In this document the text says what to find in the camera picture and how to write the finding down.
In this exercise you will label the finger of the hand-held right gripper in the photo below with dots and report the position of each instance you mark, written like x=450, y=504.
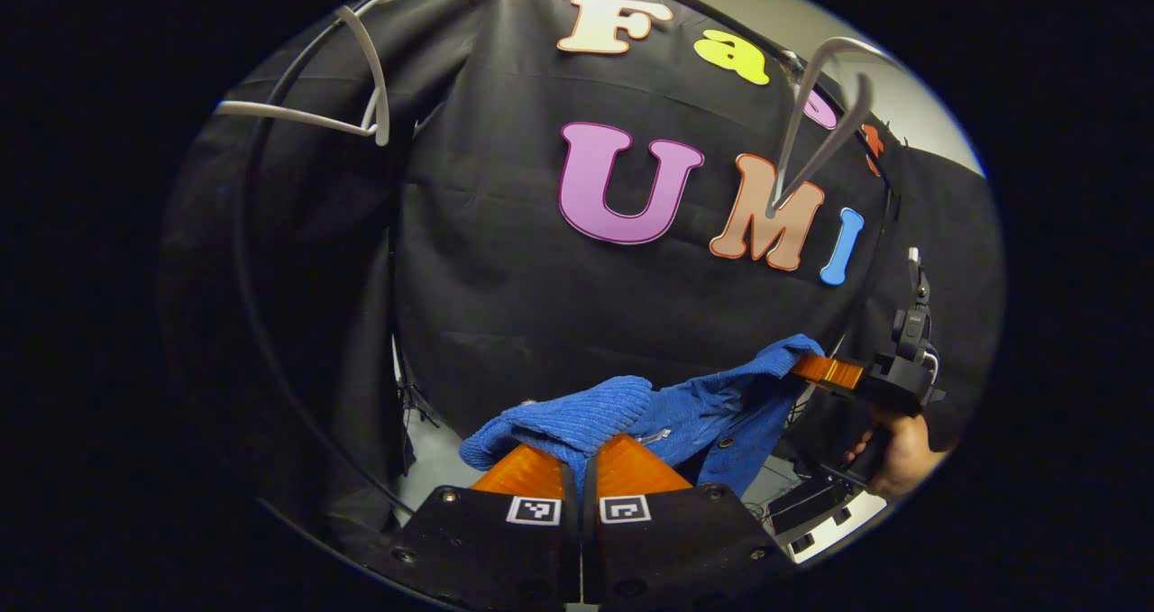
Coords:
x=834, y=371

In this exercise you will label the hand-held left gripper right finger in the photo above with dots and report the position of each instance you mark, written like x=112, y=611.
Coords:
x=676, y=549

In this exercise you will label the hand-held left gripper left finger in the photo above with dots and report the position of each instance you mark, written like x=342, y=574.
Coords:
x=487, y=549

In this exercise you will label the white plastic hanger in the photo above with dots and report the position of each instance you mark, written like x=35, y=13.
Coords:
x=374, y=62
x=816, y=157

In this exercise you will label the black clothes rack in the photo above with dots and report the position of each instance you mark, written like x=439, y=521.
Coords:
x=242, y=260

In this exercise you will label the white panel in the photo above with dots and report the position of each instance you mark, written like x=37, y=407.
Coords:
x=852, y=522

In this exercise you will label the black backdrop stand tripod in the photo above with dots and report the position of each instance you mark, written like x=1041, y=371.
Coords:
x=416, y=405

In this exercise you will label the black backdrop cloth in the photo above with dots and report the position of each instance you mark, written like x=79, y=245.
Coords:
x=541, y=324

